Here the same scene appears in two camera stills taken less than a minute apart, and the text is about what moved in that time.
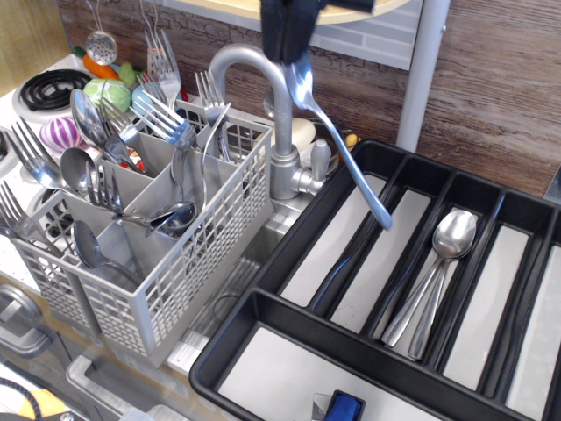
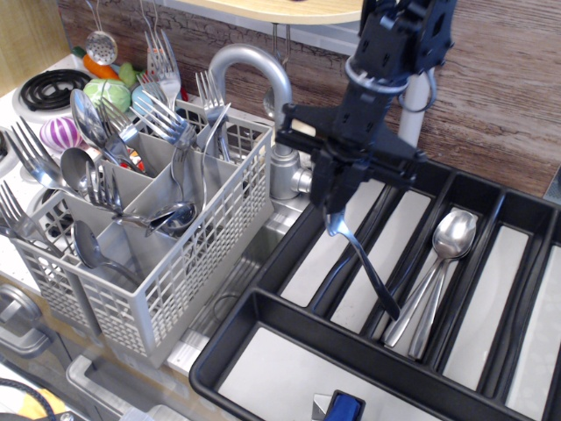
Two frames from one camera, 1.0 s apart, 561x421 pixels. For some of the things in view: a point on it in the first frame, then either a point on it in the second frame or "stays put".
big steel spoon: [301, 80] to [337, 224]
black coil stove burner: [52, 89] stays put
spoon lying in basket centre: [174, 218] stays put
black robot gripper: [278, 25] to [355, 130]
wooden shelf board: [252, 9] stays put
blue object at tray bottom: [345, 407] stays put
